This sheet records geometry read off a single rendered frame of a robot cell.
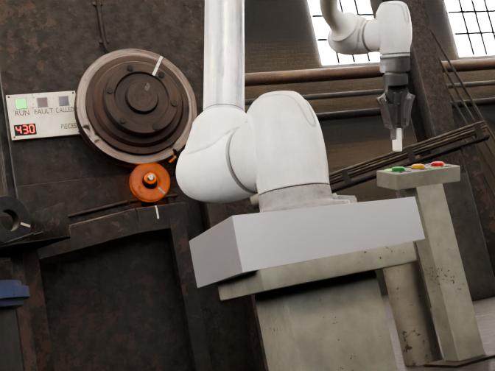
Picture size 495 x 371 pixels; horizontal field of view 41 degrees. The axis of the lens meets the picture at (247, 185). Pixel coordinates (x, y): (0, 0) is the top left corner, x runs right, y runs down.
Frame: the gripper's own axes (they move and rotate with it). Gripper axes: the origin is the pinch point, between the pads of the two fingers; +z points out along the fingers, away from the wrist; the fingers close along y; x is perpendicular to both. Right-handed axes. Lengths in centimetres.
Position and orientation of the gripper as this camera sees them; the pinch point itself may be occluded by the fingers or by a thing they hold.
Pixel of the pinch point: (397, 139)
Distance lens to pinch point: 209.2
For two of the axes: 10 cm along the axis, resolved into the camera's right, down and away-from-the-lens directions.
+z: 0.7, 9.8, 1.6
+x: 3.8, 1.3, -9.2
